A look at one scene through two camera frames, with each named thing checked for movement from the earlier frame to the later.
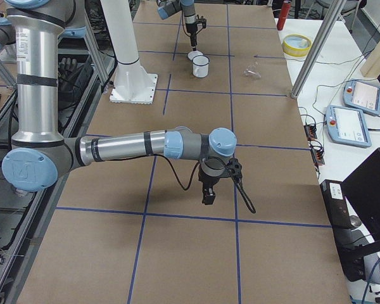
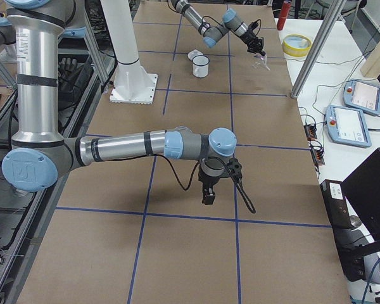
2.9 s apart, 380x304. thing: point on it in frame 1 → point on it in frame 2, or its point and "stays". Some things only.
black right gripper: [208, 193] stays
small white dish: [194, 54] stays
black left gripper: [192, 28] → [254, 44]
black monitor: [369, 188] stays
